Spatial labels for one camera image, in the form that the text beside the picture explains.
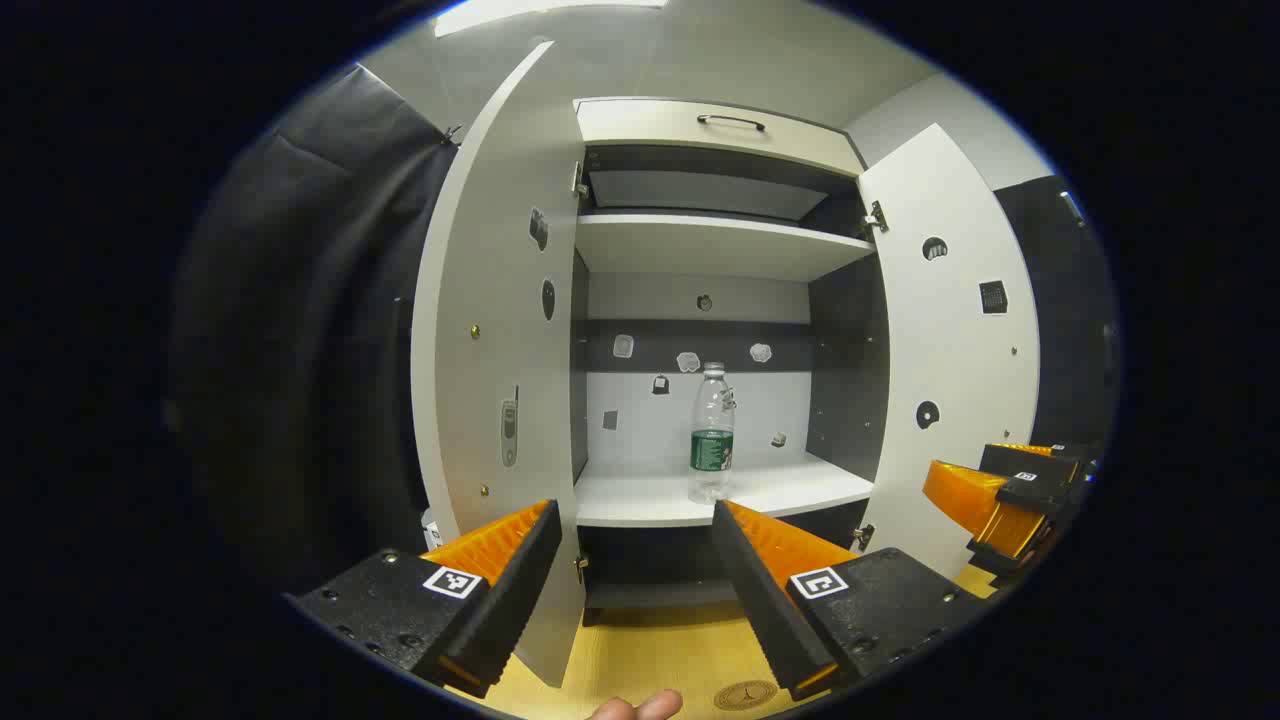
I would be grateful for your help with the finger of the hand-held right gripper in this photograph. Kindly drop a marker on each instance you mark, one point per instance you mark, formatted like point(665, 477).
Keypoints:
point(1040, 458)
point(1035, 492)

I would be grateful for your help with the white cabinet drawer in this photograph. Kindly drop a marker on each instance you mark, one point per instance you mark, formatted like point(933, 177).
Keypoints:
point(650, 125)

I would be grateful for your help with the round brown coaster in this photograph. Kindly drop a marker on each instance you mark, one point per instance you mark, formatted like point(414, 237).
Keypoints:
point(745, 696)

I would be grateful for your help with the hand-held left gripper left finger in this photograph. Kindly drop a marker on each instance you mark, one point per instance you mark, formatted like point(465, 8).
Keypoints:
point(510, 590)

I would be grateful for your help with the clear plastic bottle green label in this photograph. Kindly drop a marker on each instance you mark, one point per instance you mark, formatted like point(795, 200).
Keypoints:
point(712, 450)

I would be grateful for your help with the white and grey cabinet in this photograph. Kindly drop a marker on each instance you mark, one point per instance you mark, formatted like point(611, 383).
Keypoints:
point(845, 370)

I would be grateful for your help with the metal door hinge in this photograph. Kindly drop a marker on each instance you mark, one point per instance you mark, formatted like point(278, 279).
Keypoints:
point(582, 570)
point(864, 536)
point(876, 218)
point(580, 182)

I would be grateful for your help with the white cabinet shelf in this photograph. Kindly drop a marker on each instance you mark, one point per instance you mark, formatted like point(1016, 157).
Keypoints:
point(700, 245)
point(640, 495)

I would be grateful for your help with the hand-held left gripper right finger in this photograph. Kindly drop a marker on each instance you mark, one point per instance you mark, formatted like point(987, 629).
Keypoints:
point(765, 600)

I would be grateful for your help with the ceiling light panel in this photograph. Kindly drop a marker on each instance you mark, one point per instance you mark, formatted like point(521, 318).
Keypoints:
point(540, 12)

